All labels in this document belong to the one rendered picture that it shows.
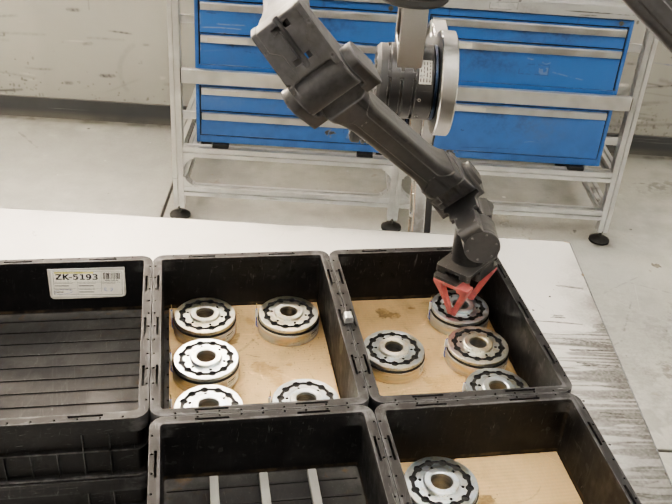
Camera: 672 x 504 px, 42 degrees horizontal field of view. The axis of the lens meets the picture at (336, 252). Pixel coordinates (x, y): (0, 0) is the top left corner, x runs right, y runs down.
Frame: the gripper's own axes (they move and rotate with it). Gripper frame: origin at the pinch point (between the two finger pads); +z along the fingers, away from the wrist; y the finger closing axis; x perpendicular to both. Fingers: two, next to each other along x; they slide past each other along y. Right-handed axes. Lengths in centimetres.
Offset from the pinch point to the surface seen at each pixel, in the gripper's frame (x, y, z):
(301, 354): 14.7, -25.8, 3.8
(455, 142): 86, 154, 48
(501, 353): -11.8, -6.9, 1.0
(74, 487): 21, -67, 6
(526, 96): 66, 165, 27
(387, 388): -0.8, -23.2, 4.0
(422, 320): 4.9, -4.1, 4.0
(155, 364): 21, -51, -6
